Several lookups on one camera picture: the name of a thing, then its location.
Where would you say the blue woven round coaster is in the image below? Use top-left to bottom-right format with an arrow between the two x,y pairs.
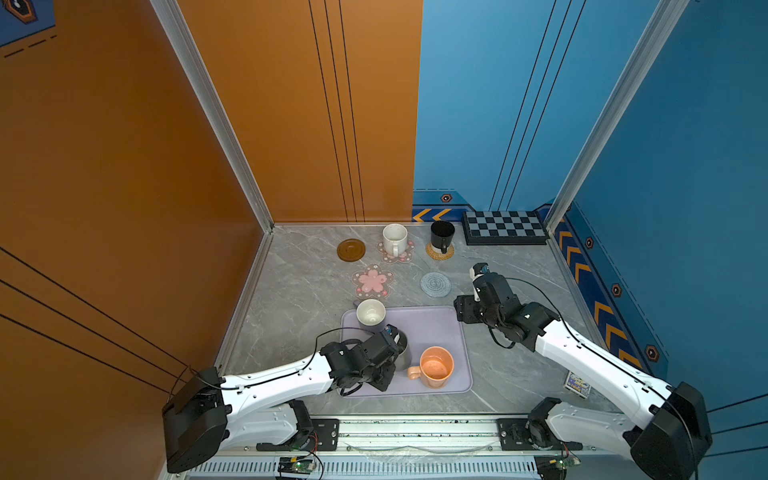
420,272 -> 452,298

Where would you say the pink flower coaster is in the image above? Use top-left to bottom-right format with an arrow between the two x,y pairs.
352,265 -> 394,300
377,240 -> 415,264

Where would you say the rattan woven round coaster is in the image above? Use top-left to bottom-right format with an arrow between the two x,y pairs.
426,243 -> 455,261

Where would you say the black mug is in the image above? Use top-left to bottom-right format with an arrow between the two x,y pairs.
430,221 -> 455,252

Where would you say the brown wooden coaster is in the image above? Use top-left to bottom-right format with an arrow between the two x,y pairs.
336,238 -> 366,262

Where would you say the white mug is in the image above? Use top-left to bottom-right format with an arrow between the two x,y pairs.
382,223 -> 408,258

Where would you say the grey mug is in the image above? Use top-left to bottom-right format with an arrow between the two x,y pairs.
394,331 -> 412,371

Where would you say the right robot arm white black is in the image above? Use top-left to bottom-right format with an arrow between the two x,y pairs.
454,295 -> 713,479

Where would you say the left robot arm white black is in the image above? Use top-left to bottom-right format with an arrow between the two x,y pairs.
162,326 -> 407,474

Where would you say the white cup lavender outside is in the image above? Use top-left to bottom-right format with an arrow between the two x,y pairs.
356,299 -> 386,332

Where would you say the lavender silicone tray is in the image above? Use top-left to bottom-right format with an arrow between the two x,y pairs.
351,306 -> 473,398

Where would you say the orange mug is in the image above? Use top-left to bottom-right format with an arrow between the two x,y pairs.
407,346 -> 455,389

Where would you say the black checkerboard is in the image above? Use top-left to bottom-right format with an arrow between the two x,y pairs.
462,211 -> 548,246

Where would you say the small printed card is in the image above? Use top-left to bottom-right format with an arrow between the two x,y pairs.
564,371 -> 592,399

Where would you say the green circuit board left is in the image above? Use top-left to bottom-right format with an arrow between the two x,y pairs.
275,456 -> 322,479

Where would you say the circuit board right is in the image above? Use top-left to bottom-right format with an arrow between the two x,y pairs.
534,456 -> 582,480

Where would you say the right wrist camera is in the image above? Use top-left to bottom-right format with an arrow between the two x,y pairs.
470,262 -> 517,307

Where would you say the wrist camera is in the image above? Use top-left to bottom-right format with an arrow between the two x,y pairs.
470,262 -> 517,307
380,324 -> 407,356

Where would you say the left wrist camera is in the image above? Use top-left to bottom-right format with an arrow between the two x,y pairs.
380,324 -> 407,356

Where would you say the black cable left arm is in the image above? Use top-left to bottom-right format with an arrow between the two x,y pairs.
170,326 -> 376,397

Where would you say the aluminium front rail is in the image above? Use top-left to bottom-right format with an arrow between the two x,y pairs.
170,413 -> 670,458

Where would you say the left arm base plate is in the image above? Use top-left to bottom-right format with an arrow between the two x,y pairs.
256,418 -> 340,453

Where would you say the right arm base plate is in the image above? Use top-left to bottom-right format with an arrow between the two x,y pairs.
496,417 -> 537,451

